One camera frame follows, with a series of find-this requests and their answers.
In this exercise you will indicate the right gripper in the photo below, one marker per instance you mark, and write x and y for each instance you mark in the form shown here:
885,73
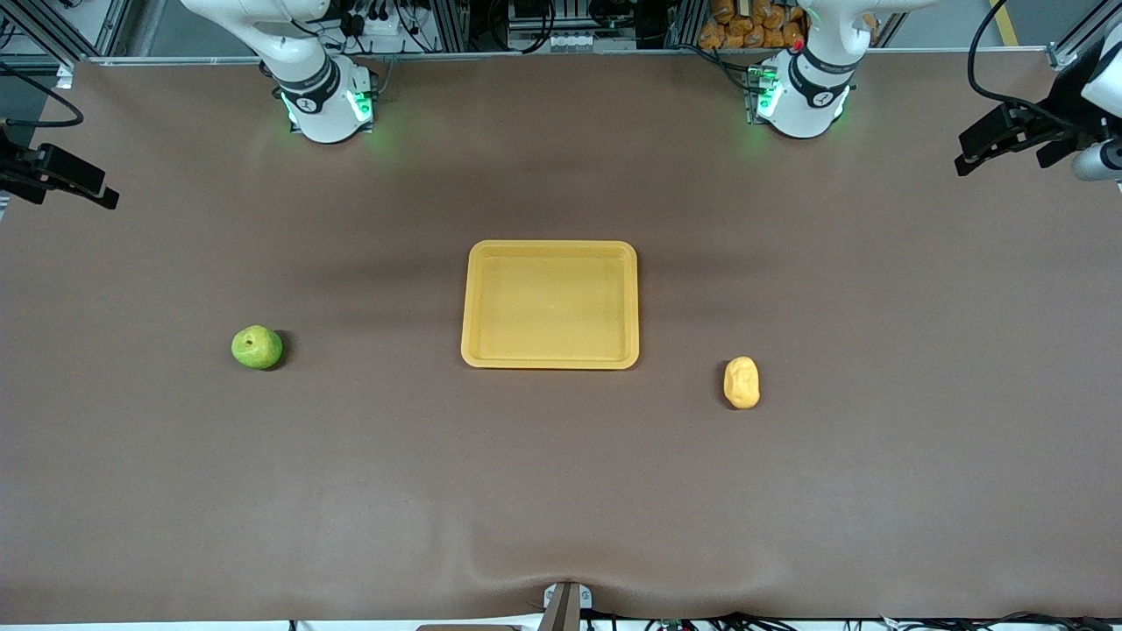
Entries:
17,172

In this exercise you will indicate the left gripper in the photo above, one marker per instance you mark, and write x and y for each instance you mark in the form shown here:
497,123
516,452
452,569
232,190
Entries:
1048,126

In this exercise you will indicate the green apple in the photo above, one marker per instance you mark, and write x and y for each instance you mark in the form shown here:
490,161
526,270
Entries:
257,349

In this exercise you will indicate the yellow potato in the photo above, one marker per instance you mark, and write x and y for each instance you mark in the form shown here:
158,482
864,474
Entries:
742,383

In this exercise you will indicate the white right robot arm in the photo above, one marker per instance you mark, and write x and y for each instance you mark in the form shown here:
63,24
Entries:
324,114

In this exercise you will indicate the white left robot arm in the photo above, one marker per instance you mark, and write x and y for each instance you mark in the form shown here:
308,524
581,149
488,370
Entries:
806,109

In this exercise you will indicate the yellow plastic tray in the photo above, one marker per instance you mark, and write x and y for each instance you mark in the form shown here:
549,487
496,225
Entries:
550,307

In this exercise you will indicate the orange toy food pile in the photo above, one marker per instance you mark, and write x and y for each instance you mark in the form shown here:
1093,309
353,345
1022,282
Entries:
749,24

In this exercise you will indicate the white power strip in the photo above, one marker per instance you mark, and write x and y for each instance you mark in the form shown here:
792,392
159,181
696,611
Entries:
377,22

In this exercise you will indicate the brown table mat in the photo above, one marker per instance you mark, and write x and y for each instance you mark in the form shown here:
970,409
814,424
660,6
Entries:
561,491

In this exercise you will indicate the aluminium frame profile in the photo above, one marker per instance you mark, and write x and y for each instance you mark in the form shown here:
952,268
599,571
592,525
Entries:
1074,39
53,35

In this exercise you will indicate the aluminium table edge rail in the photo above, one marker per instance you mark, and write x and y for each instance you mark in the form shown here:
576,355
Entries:
561,55

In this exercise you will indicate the grey metal camera bracket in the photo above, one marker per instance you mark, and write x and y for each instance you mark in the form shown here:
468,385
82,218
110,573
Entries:
565,606

